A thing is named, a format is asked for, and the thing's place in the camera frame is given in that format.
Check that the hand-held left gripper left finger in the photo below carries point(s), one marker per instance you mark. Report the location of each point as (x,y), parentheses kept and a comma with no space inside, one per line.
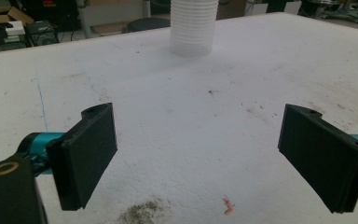
(84,155)

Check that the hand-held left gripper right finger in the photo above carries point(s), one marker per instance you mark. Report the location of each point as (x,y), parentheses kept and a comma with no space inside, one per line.
(323,161)

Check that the stack of white plastic cups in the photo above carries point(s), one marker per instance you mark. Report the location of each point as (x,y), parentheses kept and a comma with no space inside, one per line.
(194,28)

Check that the white foam mat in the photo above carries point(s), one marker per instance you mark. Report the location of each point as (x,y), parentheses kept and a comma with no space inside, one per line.
(180,109)

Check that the black round stool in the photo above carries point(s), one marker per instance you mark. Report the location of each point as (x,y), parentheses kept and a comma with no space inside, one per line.
(147,24)

